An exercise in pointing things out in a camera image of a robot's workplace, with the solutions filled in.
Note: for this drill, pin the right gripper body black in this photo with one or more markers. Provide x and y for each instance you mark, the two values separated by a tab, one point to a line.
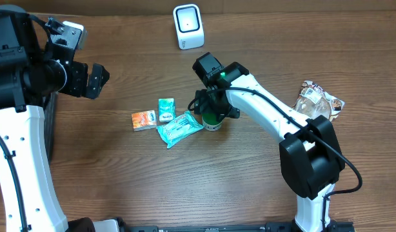
209	106

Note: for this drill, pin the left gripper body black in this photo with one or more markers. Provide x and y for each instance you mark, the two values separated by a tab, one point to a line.
77	80

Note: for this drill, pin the round can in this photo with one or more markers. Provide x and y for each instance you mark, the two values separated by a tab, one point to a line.
210	122

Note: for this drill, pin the small green white packet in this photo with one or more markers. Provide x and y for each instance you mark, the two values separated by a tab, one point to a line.
166	109

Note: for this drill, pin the teal wet wipes pack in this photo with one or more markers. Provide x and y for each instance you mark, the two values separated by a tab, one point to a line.
179	128

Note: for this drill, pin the orange packet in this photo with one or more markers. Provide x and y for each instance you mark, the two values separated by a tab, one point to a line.
144	120

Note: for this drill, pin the brown white snack bag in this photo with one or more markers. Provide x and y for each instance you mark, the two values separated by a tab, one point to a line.
314	101

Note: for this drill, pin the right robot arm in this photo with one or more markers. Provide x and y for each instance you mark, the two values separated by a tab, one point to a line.
309	151

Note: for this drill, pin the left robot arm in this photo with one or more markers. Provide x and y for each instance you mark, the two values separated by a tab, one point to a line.
37	60

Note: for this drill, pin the white barcode scanner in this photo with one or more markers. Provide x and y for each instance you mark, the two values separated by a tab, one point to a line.
188	26

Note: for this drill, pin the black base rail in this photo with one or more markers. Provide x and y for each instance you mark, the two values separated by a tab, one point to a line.
118	224

